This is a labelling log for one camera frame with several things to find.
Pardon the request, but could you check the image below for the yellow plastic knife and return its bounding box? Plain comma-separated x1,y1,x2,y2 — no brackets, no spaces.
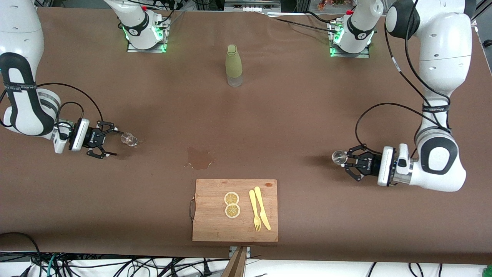
254,186,272,231

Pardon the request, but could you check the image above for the wooden camera post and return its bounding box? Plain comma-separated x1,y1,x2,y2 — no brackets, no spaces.
221,246,248,277

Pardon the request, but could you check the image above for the grey power strip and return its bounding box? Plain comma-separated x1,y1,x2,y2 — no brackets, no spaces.
225,0,281,12

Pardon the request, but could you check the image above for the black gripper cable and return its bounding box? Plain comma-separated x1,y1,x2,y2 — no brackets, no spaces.
355,0,452,154
0,82,104,127

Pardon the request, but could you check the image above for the wooden cutting board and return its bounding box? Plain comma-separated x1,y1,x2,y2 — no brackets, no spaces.
189,179,279,243

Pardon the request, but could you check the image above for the black base cable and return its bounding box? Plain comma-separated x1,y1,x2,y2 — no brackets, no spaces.
265,11,341,35

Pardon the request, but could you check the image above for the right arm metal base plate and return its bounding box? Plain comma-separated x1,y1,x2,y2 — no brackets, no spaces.
126,15,168,53

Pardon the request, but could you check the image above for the green bottle with clear base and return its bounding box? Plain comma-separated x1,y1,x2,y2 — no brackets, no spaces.
225,45,243,88

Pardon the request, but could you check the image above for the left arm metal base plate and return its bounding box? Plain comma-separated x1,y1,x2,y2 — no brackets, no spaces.
329,21,371,58

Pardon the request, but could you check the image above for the brown table cover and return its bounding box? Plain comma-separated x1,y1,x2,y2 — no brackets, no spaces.
0,7,492,266

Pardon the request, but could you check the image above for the thick black floor cable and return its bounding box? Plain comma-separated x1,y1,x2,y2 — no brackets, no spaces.
0,232,42,277

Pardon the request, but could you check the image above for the yellow plastic fork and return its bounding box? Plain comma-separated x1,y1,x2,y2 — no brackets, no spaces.
249,190,262,232

